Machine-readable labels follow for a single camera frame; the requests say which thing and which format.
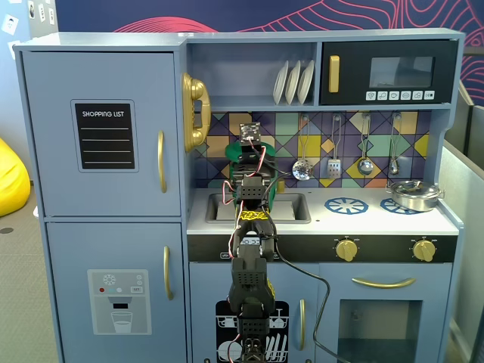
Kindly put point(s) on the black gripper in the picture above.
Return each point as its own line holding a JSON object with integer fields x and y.
{"x": 250, "y": 154}

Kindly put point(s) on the steel pot with lid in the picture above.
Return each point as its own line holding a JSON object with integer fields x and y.
{"x": 414, "y": 196}

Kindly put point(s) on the steel spoon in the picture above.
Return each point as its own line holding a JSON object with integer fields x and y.
{"x": 394, "y": 167}

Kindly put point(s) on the fridge door with shopping list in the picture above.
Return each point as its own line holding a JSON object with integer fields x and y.
{"x": 49, "y": 132}

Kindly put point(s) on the white paper portrait print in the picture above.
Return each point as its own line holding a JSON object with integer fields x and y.
{"x": 31, "y": 9}
{"x": 9, "y": 23}

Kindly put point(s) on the steel ladle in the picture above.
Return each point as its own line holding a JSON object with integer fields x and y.
{"x": 365, "y": 167}

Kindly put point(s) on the small camera circuit board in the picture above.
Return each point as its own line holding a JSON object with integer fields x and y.
{"x": 250, "y": 132}

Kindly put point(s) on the freezer door with dispenser print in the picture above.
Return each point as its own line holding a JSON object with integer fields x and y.
{"x": 68, "y": 246}

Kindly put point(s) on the yellow bean bag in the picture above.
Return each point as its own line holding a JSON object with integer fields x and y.
{"x": 11, "y": 181}

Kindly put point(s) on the dishwasher door with print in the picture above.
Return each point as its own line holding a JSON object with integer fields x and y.
{"x": 204, "y": 287}

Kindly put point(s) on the gold toy phone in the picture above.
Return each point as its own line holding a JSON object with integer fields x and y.
{"x": 193, "y": 113}

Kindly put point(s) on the gold stove knob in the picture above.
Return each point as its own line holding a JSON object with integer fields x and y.
{"x": 424, "y": 250}
{"x": 346, "y": 250}

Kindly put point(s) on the blue oven door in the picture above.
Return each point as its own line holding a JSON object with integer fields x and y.
{"x": 329, "y": 314}

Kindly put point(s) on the steel slotted spatula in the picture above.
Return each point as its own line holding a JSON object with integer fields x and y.
{"x": 334, "y": 168}

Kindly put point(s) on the black microwave door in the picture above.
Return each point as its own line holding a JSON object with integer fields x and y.
{"x": 351, "y": 75}

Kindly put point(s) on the grey desk divider panel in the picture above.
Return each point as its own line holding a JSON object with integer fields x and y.
{"x": 467, "y": 227}

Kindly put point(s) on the white toy plate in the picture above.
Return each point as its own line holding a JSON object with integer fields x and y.
{"x": 293, "y": 82}
{"x": 306, "y": 81}
{"x": 280, "y": 83}

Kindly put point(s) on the green pitcher lid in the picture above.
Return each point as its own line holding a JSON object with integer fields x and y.
{"x": 231, "y": 151}

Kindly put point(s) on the steel skimmer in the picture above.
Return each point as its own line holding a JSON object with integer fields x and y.
{"x": 302, "y": 170}

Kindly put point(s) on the grey sink basin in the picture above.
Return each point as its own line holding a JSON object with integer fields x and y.
{"x": 296, "y": 208}

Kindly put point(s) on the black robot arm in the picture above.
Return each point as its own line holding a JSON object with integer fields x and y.
{"x": 247, "y": 280}

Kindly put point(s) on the blue toy kitchen unit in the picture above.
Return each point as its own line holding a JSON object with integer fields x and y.
{"x": 113, "y": 234}

